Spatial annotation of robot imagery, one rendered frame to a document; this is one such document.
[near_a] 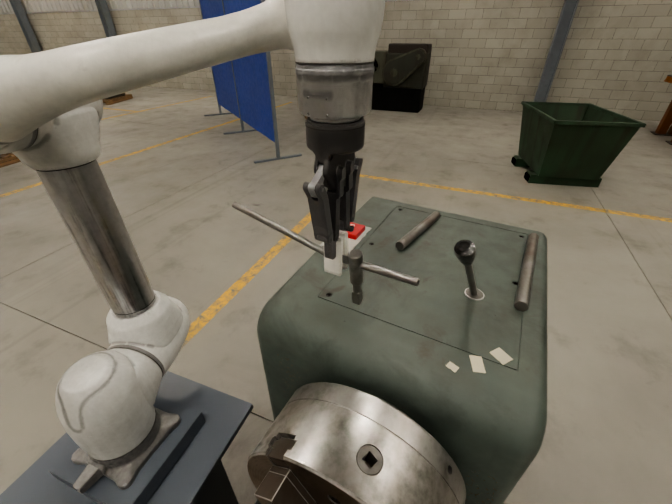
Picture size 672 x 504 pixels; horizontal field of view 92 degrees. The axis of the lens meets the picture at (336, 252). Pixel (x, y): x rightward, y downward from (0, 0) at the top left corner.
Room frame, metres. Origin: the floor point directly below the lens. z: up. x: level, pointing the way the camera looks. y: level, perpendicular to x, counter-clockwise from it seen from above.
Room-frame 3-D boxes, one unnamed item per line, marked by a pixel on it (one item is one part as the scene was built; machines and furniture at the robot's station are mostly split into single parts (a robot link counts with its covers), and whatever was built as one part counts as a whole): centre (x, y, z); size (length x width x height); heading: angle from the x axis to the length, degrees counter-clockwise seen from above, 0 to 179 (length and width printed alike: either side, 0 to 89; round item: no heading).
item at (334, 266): (0.42, 0.00, 1.38); 0.03 x 0.01 x 0.07; 62
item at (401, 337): (0.57, -0.19, 1.06); 0.59 x 0.48 x 0.39; 152
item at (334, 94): (0.43, 0.00, 1.61); 0.09 x 0.09 x 0.06
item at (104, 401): (0.44, 0.53, 0.97); 0.18 x 0.16 x 0.22; 176
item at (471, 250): (0.43, -0.20, 1.38); 0.04 x 0.03 x 0.05; 152
